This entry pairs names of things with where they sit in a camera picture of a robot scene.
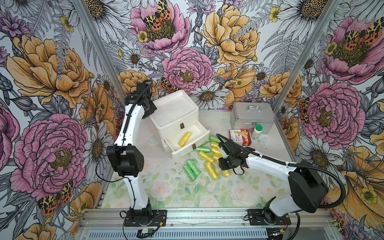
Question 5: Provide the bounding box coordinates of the right aluminium corner post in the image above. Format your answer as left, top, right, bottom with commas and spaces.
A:
273, 0, 341, 114

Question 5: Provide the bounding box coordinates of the black corrugated cable right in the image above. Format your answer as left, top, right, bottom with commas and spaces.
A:
215, 133, 346, 209

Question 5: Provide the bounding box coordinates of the white drawer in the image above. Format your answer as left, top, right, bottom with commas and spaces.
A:
165, 122, 210, 161

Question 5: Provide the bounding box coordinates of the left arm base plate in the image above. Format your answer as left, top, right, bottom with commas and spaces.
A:
123, 210, 168, 228

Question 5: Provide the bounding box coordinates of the red white cardboard box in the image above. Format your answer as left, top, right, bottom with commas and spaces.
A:
229, 130, 252, 146

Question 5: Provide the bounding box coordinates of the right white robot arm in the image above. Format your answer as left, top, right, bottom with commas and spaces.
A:
219, 141, 329, 225

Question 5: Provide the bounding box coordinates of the white bottle green cap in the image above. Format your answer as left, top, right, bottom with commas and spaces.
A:
252, 125, 263, 139

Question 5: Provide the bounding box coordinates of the aluminium front rail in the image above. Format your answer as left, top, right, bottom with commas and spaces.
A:
79, 208, 334, 231

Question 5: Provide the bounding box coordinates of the left aluminium corner post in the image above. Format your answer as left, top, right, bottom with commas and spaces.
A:
74, 1, 126, 105

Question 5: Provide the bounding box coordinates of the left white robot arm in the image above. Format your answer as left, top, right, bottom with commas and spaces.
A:
107, 80, 157, 224

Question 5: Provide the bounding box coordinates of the silver metal case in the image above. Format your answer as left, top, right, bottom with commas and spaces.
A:
231, 102, 275, 134

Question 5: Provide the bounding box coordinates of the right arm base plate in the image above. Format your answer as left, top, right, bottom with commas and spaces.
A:
243, 209, 291, 226

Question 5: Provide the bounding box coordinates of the white drawer cabinet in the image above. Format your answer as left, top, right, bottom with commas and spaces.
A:
150, 90, 199, 141

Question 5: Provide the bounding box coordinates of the aluminium corner post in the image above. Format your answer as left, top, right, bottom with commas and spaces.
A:
74, 1, 126, 105
273, 0, 341, 114

